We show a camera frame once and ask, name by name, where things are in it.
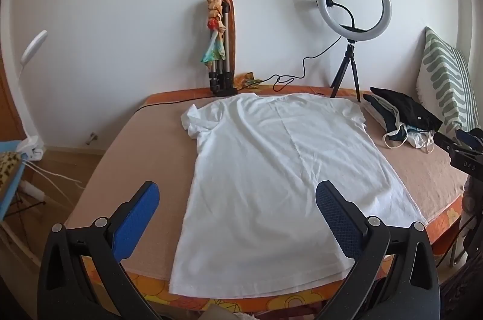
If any white clamp desk lamp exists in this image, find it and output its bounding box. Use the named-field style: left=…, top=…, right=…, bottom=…
left=17, top=30, right=49, bottom=164

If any black garment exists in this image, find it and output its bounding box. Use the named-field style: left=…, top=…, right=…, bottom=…
left=370, top=87, right=443, bottom=132

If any black ring light cable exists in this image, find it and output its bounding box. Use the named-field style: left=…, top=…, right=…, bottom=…
left=134, top=35, right=348, bottom=113

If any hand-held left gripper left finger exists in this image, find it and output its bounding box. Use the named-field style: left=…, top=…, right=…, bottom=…
left=37, top=181, right=161, bottom=320

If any black gooseneck phone holder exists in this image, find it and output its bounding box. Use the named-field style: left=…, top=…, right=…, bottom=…
left=326, top=0, right=369, bottom=35

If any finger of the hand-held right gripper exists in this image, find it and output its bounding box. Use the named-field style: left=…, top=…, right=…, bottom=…
left=434, top=128, right=483, bottom=154

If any white t-shirt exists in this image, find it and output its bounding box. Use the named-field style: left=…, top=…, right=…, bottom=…
left=168, top=93, right=427, bottom=299

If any floral cloth scrap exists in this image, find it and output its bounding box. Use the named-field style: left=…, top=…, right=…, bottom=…
left=235, top=71, right=263, bottom=89

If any white lamp cable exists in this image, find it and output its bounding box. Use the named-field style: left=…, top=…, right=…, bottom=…
left=26, top=161, right=87, bottom=189

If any colourful floral scarf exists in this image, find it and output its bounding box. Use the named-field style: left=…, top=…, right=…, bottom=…
left=201, top=0, right=229, bottom=65

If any leopard print cloth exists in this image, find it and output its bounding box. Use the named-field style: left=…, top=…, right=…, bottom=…
left=0, top=150, right=20, bottom=185

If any grey folded tripod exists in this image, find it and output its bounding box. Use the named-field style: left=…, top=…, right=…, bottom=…
left=209, top=1, right=239, bottom=91

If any orange cloth strip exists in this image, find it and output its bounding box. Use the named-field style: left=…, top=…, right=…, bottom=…
left=222, top=0, right=238, bottom=79

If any green striped pillow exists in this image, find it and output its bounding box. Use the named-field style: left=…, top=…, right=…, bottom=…
left=416, top=27, right=478, bottom=145

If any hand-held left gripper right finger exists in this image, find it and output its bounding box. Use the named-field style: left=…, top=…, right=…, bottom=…
left=315, top=180, right=441, bottom=320

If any black mini tripod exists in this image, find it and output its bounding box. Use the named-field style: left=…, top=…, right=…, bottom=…
left=330, top=39, right=362, bottom=103

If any orange floral bed sheet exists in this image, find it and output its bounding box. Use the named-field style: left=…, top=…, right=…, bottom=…
left=81, top=88, right=465, bottom=318

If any white ring light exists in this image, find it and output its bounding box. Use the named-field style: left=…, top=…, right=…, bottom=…
left=316, top=0, right=393, bottom=40

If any blue chair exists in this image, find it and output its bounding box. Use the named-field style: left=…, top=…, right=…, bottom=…
left=0, top=141, right=26, bottom=222

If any white teal garment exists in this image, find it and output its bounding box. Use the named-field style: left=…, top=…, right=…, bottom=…
left=362, top=94, right=434, bottom=154

